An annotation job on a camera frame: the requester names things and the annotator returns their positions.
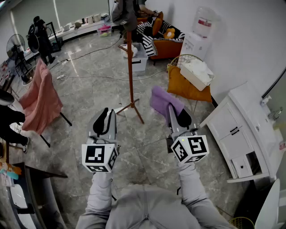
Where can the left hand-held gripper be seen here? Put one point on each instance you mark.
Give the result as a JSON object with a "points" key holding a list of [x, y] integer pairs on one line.
{"points": [[92, 156]]}

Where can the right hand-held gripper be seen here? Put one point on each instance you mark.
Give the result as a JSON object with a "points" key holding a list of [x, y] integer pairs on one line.
{"points": [[192, 147]]}

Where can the purple cloth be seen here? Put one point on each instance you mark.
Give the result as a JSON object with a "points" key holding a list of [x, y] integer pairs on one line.
{"points": [[162, 100]]}

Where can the wooden coat rack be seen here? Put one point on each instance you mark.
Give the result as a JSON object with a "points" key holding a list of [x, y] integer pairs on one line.
{"points": [[130, 73]]}

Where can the person's right forearm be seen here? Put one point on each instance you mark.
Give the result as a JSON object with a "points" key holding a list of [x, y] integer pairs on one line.
{"points": [[192, 185]]}

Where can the person's left forearm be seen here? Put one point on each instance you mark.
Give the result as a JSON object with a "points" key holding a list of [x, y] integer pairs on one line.
{"points": [[100, 192]]}

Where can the orange seat cushion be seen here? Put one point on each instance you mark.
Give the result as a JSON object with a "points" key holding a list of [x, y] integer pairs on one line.
{"points": [[185, 87]]}

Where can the black metal chair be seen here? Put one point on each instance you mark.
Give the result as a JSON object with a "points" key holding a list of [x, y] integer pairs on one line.
{"points": [[66, 119]]}

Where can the white tissue box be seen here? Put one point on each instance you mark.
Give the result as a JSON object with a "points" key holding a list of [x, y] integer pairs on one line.
{"points": [[196, 73]]}

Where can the white sink cabinet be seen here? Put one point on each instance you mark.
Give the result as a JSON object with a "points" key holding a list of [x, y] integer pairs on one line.
{"points": [[241, 125]]}

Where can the white power strip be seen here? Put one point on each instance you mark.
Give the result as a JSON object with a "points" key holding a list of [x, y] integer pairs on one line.
{"points": [[60, 77], [65, 62]]}

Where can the pink chair cover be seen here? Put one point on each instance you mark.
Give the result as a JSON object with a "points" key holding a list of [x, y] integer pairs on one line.
{"points": [[40, 98]]}

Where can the clear storage box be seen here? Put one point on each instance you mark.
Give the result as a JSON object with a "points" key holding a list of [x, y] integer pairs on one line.
{"points": [[140, 59]]}

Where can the orange sofa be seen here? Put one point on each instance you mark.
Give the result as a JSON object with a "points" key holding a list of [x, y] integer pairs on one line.
{"points": [[167, 48]]}

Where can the white water dispenser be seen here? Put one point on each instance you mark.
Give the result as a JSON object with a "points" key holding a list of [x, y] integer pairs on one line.
{"points": [[194, 45]]}

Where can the flower shaped pillow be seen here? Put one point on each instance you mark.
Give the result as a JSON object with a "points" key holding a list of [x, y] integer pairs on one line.
{"points": [[169, 33]]}

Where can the black white striped blanket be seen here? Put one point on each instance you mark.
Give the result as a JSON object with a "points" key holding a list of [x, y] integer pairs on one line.
{"points": [[147, 38]]}

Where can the white soap bottle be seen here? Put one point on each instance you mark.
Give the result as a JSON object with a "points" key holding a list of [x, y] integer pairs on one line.
{"points": [[266, 100]]}

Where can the white round tub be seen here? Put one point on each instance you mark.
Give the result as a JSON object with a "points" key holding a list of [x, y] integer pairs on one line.
{"points": [[28, 81]]}

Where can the dark table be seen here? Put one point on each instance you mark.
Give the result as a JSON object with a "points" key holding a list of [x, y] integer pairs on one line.
{"points": [[40, 185]]}

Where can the person's grey clothed body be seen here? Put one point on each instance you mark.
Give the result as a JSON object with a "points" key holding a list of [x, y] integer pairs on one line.
{"points": [[152, 208]]}

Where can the clear box of pink toys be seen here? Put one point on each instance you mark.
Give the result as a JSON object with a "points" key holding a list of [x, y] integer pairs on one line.
{"points": [[104, 30]]}

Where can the chrome faucet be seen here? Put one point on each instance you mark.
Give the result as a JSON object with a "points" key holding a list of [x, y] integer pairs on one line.
{"points": [[276, 114]]}

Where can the orange throw pillow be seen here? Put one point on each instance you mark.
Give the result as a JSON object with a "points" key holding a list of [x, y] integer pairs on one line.
{"points": [[157, 24]]}

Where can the clear water bottle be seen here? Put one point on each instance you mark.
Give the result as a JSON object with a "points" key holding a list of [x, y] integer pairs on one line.
{"points": [[204, 22]]}

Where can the grey baseball cap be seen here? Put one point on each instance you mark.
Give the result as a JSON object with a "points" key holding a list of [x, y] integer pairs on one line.
{"points": [[125, 15]]}

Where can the black standing fan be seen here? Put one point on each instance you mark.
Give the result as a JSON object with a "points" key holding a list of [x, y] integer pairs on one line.
{"points": [[15, 48]]}

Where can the black metal frame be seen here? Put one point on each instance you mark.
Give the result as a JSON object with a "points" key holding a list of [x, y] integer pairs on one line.
{"points": [[55, 38]]}

